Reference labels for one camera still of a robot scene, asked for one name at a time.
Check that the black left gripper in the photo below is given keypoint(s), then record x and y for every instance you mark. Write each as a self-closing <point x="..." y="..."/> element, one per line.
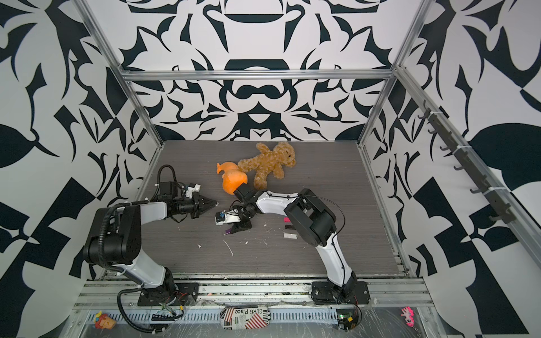
<point x="200" y="208"/>

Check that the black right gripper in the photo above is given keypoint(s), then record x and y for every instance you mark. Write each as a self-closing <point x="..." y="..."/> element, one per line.
<point x="239" y="225"/>

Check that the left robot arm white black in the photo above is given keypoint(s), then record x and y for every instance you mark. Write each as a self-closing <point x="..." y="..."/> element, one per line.
<point x="115" y="241"/>

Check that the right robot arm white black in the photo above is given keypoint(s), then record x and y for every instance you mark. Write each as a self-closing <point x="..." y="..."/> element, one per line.
<point x="314" y="222"/>

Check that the orange plush fish toy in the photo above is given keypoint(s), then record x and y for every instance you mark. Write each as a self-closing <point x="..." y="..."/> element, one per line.
<point x="232" y="176"/>

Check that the brown teddy bear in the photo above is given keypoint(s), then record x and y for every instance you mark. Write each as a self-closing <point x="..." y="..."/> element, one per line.
<point x="269" y="161"/>

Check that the printed label sticker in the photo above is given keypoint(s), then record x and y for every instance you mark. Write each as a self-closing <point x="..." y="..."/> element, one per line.
<point x="245" y="317"/>

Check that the colourful small toy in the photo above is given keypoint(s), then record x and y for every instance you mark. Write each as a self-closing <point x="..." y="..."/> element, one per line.
<point x="103" y="321"/>

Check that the pink toy figure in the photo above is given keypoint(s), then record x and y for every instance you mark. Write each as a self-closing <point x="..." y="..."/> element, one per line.
<point x="408" y="314"/>

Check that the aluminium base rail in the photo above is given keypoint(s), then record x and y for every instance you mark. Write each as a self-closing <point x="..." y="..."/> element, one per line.
<point x="376" y="292"/>

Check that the aluminium frame post left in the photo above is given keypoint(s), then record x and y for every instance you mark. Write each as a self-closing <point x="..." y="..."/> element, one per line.
<point x="97" y="33"/>

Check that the wall hook rack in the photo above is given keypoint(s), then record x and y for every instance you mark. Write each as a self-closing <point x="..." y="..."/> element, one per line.
<point x="471" y="163"/>

